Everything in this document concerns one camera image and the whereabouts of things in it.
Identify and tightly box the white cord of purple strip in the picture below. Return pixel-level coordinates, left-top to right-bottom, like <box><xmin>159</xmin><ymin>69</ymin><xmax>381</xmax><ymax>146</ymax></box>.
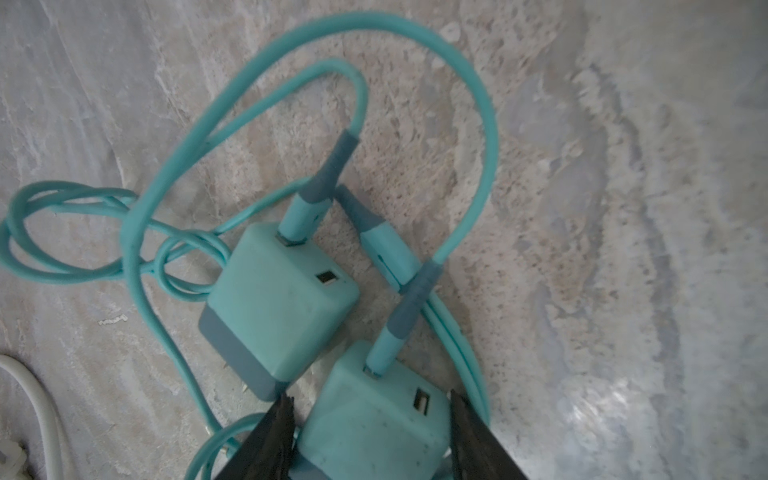
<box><xmin>0</xmin><ymin>353</ymin><xmax>64</xmax><ymax>480</ymax></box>

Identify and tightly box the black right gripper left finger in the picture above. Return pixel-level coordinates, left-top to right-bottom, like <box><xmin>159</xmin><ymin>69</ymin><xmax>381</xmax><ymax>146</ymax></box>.
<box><xmin>216</xmin><ymin>394</ymin><xmax>296</xmax><ymax>480</ymax></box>

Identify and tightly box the teal cable bundle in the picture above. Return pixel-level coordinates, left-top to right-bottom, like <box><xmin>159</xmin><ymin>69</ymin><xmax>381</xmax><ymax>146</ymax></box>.
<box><xmin>0</xmin><ymin>11</ymin><xmax>500</xmax><ymax>480</ymax></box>

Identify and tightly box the teal charger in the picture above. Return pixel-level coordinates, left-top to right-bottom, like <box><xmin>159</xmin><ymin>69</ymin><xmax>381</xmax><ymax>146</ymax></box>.
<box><xmin>289</xmin><ymin>341</ymin><xmax>450</xmax><ymax>480</ymax></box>
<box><xmin>199</xmin><ymin>223</ymin><xmax>360</xmax><ymax>402</ymax></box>

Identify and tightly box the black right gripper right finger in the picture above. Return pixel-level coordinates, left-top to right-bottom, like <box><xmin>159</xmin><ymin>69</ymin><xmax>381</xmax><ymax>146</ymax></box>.
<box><xmin>450</xmin><ymin>390</ymin><xmax>528</xmax><ymax>480</ymax></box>

